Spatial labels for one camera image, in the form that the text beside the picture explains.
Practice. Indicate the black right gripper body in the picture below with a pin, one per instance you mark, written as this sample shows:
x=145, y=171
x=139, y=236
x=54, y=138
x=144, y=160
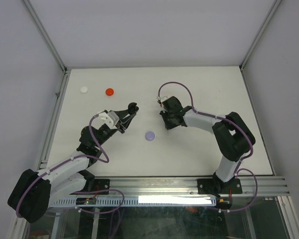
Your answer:
x=168, y=120

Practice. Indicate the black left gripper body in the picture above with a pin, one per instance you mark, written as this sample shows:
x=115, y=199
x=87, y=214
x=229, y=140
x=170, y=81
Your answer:
x=120, y=126

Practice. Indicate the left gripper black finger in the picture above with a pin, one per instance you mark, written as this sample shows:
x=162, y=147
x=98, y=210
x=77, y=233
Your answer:
x=127, y=121
x=123, y=115

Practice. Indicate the black round charging case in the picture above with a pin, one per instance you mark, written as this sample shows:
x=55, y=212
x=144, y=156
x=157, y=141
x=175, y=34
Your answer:
x=133, y=108

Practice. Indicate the purple round earbud charging case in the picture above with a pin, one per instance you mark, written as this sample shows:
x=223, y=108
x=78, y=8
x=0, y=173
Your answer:
x=150, y=136

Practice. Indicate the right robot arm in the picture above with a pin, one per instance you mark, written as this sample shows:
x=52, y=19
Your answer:
x=233, y=137

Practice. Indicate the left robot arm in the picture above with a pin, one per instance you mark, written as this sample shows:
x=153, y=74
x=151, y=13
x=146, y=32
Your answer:
x=36, y=191

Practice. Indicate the orange round charging case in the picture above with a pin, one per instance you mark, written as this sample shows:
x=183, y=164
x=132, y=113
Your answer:
x=109, y=91

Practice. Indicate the white round charging case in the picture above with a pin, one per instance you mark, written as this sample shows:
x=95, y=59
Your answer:
x=83, y=90

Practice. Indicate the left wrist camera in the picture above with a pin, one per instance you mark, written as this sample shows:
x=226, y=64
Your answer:
x=110, y=118

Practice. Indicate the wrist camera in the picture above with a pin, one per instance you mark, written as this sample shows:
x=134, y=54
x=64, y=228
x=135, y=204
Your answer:
x=110, y=118
x=160, y=99

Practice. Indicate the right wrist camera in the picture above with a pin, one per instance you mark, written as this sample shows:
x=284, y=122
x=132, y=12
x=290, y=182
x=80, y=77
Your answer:
x=160, y=99

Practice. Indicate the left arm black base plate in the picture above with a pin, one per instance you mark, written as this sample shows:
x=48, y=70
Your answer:
x=99, y=184

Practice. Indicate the white slotted cable duct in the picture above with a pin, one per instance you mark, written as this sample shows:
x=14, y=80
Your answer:
x=153, y=201

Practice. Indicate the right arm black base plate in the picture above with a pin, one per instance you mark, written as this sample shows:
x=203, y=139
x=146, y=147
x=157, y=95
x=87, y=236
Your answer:
x=206, y=186

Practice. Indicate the aluminium mounting rail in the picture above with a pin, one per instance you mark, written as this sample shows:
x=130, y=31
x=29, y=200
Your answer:
x=268, y=186

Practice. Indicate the aluminium frame post left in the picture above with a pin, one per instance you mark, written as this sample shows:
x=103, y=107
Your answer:
x=43, y=33

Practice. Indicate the aluminium frame post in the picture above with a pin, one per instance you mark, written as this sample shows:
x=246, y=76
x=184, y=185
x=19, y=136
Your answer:
x=43, y=33
x=267, y=20

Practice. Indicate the aluminium frame post right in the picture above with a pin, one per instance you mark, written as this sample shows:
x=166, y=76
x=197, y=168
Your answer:
x=267, y=20

